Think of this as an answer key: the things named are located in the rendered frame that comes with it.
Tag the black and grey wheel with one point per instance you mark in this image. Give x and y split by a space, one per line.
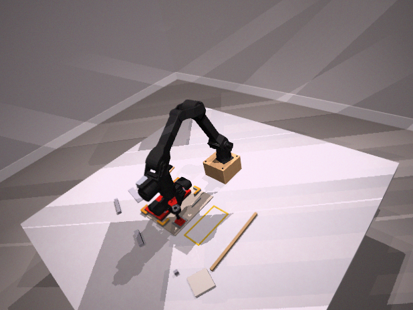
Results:
176 209

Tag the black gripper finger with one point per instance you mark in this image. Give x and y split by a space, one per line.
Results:
169 208
179 197

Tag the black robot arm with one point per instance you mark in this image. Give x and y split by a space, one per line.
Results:
159 157

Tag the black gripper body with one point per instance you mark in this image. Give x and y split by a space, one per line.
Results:
168 194

